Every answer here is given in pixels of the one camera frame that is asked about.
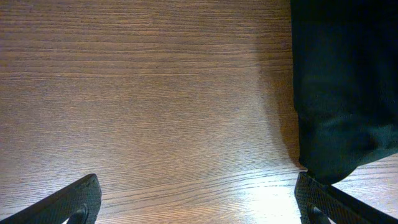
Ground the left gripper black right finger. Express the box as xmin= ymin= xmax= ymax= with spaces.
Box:
xmin=294 ymin=172 xmax=397 ymax=224

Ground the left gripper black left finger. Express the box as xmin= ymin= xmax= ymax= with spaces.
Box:
xmin=1 ymin=174 xmax=101 ymax=223

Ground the black shorts garment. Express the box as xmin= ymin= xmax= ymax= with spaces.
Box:
xmin=290 ymin=0 xmax=397 ymax=185

